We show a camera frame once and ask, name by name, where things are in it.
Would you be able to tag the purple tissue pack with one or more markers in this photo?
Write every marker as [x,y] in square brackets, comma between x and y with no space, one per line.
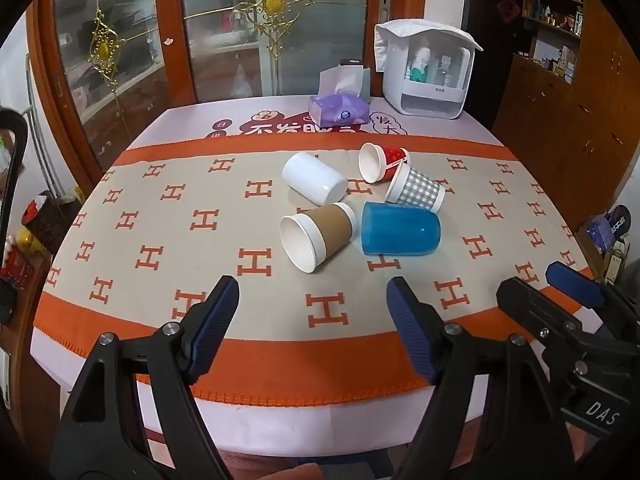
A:
[337,110]

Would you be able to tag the white plastic cup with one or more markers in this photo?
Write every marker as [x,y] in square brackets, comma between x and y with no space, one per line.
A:
[312,177]

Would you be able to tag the grey checked paper cup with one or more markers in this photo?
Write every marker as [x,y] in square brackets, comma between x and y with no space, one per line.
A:
[421,190]

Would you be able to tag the wooden shelf cabinet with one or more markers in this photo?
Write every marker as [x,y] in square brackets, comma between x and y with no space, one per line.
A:
[575,110]

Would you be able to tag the black chair frame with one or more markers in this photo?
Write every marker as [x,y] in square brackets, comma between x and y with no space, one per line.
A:
[15,160]

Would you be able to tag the white storage organizer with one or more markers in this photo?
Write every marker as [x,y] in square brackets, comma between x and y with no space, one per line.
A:
[425,97]

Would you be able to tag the red paper door decoration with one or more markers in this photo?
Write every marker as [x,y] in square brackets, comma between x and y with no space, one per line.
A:
[509,6]

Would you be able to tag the blue small box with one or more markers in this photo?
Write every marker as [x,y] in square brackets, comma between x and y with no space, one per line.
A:
[599,235]

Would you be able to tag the red snack package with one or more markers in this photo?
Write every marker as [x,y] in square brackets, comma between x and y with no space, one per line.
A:
[17,267]

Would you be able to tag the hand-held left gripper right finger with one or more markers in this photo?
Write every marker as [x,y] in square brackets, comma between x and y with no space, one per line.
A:
[410,327]

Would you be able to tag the pink printed tablecloth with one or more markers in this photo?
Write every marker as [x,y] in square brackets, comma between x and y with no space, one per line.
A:
[180,127]

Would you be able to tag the blue plastic cup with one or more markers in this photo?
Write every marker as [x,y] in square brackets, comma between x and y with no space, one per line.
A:
[400,230]

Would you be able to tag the black round fan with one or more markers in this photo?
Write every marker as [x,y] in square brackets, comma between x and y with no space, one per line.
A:
[619,217]

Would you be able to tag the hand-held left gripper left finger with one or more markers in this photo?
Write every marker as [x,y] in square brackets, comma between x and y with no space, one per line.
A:
[216,327]

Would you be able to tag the yellow bottle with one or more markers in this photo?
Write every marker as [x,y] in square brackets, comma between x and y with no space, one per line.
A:
[30,240]

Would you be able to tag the orange beige patterned blanket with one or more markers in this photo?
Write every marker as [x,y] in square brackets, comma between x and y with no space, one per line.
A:
[150,220]

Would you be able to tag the red dotted paper cup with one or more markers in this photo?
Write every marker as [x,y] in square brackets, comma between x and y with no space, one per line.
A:
[393,156]

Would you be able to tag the brown sleeved paper cup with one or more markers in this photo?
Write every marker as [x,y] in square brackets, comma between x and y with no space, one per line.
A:
[336,227]

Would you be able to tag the white folded towel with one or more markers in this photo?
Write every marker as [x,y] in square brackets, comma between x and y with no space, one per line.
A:
[400,30]

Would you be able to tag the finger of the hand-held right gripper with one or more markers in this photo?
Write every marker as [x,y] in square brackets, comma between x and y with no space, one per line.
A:
[530,310]
[575,285]

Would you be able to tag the wooden glass door gold ornament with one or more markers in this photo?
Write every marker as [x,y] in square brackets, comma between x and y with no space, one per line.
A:
[280,35]
[115,60]

